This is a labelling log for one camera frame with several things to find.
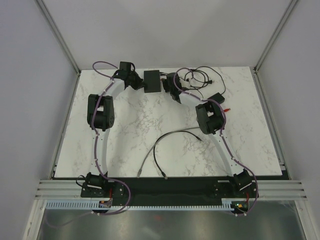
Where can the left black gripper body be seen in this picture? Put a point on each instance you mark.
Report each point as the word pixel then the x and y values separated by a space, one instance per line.
pixel 135 82

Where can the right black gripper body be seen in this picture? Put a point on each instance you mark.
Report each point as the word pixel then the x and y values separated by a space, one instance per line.
pixel 165 84

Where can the black network switch box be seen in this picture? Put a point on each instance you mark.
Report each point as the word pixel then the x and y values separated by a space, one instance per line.
pixel 152 81

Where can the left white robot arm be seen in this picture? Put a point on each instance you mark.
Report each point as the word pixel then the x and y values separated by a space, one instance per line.
pixel 101 116

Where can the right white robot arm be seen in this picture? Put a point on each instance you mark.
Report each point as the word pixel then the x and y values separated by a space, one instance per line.
pixel 211 119

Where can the black power adapter brick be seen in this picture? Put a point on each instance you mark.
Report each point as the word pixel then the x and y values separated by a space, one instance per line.
pixel 218 97

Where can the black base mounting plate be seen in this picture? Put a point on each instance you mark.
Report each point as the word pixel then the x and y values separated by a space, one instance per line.
pixel 161 191

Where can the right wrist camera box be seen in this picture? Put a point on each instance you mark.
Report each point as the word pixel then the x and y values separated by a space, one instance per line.
pixel 173 80

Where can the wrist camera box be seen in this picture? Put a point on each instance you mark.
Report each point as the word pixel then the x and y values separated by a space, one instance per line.
pixel 173 80
pixel 127 66

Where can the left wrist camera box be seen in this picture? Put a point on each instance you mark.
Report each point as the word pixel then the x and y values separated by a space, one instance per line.
pixel 127 66

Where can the left aluminium frame post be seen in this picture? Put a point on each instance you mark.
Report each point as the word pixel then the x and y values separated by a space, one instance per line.
pixel 57 34

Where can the aluminium frame post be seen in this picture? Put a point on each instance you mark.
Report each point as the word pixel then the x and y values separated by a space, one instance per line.
pixel 57 34
pixel 276 33

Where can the white slotted cable duct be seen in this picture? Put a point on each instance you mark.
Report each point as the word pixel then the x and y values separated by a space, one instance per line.
pixel 99 205

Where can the aluminium front rail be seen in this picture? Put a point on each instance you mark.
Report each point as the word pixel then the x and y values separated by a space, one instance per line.
pixel 269 190

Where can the right aluminium frame post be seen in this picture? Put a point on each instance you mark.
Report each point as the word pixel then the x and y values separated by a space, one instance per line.
pixel 276 33

